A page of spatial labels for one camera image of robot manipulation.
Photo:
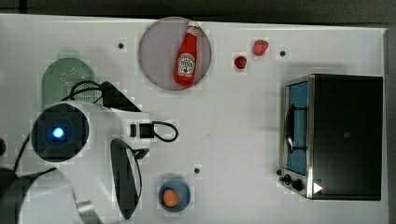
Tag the green perforated colander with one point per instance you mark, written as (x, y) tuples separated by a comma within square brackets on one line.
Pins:
[(61, 76)]

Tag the black toaster oven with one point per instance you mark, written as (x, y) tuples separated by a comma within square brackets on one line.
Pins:
[(332, 137)]

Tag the red strawberry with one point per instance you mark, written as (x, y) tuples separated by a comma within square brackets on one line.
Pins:
[(240, 62)]

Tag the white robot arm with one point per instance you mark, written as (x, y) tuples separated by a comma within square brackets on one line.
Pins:
[(96, 148)]

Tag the lilac round plate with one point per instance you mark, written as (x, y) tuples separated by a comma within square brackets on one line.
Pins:
[(158, 49)]

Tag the black round base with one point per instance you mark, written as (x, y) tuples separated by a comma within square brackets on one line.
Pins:
[(7, 176)]

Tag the red ketchup bottle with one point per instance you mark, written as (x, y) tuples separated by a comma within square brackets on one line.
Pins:
[(186, 60)]

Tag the pink strawberry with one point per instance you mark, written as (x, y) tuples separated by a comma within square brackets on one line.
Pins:
[(260, 47)]

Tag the orange ball in cup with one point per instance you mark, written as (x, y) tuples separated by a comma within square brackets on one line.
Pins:
[(170, 198)]

